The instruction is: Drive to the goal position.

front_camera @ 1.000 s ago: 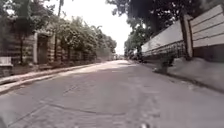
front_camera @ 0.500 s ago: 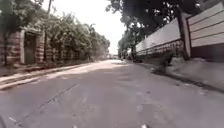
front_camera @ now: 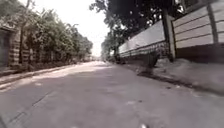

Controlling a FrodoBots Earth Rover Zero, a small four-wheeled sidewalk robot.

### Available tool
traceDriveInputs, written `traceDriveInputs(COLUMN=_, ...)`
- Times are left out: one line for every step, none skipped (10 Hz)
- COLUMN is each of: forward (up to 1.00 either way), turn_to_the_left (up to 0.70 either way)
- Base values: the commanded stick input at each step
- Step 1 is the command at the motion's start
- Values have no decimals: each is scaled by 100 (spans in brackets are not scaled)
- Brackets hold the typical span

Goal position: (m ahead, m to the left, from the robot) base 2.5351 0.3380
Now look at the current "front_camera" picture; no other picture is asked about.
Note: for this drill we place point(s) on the white boundary wall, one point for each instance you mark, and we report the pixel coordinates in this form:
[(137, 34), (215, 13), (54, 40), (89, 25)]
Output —
[(146, 38)]

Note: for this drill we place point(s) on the row of green trees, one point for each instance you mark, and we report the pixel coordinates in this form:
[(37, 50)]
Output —
[(50, 36)]

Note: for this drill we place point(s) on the pale dirt verge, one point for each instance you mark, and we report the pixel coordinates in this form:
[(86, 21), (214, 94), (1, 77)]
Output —
[(190, 73)]

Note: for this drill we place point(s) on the brick wall with fence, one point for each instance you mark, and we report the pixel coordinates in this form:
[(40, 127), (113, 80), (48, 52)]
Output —
[(13, 53)]

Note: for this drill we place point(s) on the dark overhanging trees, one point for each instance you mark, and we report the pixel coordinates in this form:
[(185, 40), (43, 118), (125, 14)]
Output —
[(133, 16)]

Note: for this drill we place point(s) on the grey concrete road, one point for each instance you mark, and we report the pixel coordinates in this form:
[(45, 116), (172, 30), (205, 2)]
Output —
[(100, 96)]

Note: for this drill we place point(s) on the raised kerb strip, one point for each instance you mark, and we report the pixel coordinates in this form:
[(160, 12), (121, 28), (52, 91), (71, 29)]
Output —
[(23, 76)]

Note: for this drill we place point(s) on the striped grey gate wall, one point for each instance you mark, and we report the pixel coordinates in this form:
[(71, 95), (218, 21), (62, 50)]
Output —
[(195, 30)]

